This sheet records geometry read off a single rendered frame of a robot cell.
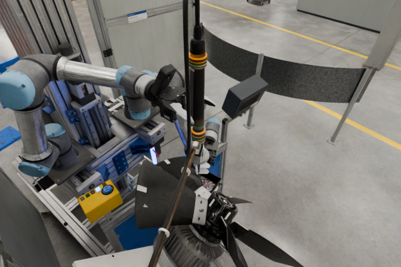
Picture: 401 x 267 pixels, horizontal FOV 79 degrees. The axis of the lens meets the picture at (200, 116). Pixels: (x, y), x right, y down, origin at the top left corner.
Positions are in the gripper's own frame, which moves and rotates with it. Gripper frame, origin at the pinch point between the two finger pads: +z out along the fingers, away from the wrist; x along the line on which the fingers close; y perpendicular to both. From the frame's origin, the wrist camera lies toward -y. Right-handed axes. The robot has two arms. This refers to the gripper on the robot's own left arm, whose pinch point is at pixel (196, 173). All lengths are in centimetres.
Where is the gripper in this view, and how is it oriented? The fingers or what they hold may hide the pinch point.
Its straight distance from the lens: 109.4
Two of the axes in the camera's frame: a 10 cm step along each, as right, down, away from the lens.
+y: 9.7, 2.2, -0.9
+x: -1.0, 7.4, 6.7
